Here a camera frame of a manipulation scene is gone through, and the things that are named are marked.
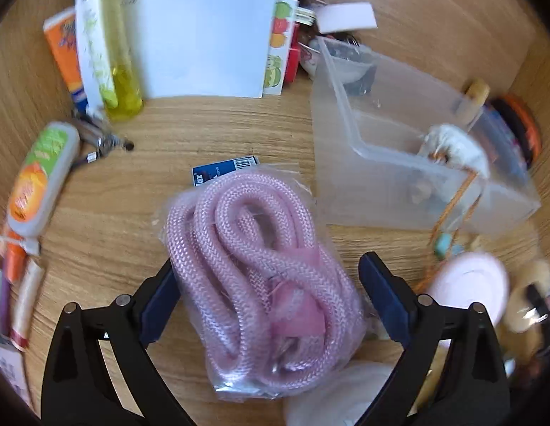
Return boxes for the wooden desktop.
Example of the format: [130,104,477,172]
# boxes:
[0,0,550,426]

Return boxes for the orange black pouch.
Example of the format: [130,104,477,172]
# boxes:
[490,94,543,169]

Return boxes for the white drawstring pouch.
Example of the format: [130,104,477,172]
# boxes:
[419,123,491,178]

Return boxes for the gourd charm with brown cord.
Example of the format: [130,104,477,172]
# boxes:
[412,153,480,294]

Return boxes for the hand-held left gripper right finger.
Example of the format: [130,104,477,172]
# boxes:
[358,251,511,426]

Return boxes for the small orange tube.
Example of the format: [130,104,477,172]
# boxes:
[2,226,27,282]

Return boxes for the white green-orange label tube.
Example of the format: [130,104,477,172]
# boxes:
[6,122,81,238]

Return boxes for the clear plastic bin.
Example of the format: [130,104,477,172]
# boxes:
[309,37,542,236]

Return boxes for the small beige tube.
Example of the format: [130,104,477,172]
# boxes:
[11,260,45,351]

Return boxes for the light blue tube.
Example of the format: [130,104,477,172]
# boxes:
[435,233,455,258]

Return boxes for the pale pink round jar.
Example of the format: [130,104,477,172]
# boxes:
[423,251,510,333]

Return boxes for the fruit print box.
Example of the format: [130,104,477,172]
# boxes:
[263,0,300,96]

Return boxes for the white paper sheet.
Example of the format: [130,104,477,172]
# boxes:
[117,0,282,99]

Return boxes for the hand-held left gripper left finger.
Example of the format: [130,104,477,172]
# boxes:
[41,258,196,426]

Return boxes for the white cloth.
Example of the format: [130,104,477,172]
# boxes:
[284,361,418,426]

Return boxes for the yellow-green liquid bottle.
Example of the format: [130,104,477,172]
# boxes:
[71,0,145,121]

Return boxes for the white rectangular box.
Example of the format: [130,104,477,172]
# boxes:
[317,2,378,35]

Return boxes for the yellow sponge puff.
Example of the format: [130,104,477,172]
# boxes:
[501,260,550,333]

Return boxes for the pink rope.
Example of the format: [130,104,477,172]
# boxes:
[153,156,367,402]

